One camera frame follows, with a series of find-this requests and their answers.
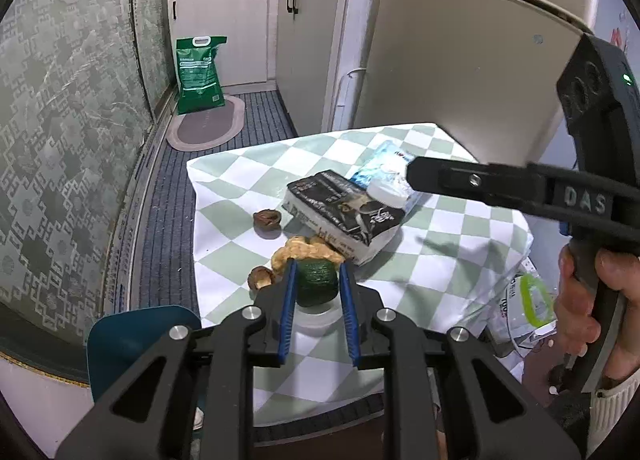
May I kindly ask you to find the white plastic bag green print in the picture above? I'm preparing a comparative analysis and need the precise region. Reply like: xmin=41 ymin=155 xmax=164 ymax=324
xmin=487 ymin=260 xmax=558 ymax=348

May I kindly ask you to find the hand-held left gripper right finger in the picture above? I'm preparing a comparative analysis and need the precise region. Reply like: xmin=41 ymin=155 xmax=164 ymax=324
xmin=340 ymin=262 xmax=581 ymax=460

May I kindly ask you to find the patterned glass sliding door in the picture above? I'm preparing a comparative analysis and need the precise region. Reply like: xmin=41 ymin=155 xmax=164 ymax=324
xmin=0 ymin=0 xmax=173 ymax=386

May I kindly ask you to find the green white checkered tablecloth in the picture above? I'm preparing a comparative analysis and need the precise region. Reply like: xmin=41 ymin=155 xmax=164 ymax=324
xmin=186 ymin=122 xmax=536 ymax=426

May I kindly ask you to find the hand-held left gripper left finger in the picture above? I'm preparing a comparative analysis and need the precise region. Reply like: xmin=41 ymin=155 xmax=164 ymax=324
xmin=55 ymin=260 xmax=299 ymax=460

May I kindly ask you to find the white round lid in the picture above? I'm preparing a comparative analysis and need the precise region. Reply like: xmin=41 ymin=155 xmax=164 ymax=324
xmin=294 ymin=301 xmax=346 ymax=339

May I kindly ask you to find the teal plastic bin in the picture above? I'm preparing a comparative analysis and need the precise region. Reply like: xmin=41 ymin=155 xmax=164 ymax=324
xmin=86 ymin=305 xmax=202 ymax=389

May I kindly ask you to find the oval floor mat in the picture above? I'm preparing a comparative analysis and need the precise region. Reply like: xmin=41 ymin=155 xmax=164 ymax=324
xmin=166 ymin=96 xmax=247 ymax=151

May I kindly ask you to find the green rice bag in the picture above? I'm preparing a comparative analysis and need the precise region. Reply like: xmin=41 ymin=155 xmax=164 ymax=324
xmin=175 ymin=36 xmax=228 ymax=115

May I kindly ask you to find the beige refrigerator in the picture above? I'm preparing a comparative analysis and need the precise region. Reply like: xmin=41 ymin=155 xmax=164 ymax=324
xmin=352 ymin=0 xmax=601 ymax=165

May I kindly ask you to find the white cabinet with small handles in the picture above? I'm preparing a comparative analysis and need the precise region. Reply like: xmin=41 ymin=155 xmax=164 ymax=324
xmin=167 ymin=0 xmax=281 ymax=88

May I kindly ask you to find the yellow ginger piece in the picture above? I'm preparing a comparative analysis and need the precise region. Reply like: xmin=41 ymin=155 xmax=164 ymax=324
xmin=271 ymin=236 xmax=347 ymax=273

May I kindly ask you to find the green avocado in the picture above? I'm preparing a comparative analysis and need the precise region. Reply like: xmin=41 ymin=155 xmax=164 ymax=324
xmin=296 ymin=260 xmax=340 ymax=308

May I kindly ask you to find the person's right hand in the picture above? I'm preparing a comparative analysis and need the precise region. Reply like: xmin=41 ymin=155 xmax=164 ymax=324
xmin=552 ymin=245 xmax=640 ymax=377

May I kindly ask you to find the person's right forearm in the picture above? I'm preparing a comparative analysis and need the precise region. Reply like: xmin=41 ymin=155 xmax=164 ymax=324
xmin=587 ymin=370 xmax=640 ymax=451

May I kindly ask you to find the blue white tissue packet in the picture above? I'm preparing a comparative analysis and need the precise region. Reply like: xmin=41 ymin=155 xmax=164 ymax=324
xmin=348 ymin=140 xmax=426 ymax=215

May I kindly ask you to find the black snack packet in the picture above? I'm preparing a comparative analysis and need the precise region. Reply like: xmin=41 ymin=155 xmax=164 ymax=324
xmin=282 ymin=170 xmax=406 ymax=267

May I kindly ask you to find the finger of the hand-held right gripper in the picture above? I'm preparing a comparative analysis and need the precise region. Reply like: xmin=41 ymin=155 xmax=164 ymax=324
xmin=407 ymin=156 xmax=551 ymax=217

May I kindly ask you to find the white cabinet with black handles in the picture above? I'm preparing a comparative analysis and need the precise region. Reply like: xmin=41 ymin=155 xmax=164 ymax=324
xmin=276 ymin=0 xmax=388 ymax=134

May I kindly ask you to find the brown walnut shell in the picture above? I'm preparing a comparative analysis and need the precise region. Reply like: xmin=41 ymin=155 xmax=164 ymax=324
xmin=253 ymin=210 xmax=284 ymax=239

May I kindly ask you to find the white bottle cap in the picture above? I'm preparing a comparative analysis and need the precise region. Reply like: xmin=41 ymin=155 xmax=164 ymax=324
xmin=367 ymin=180 xmax=407 ymax=211

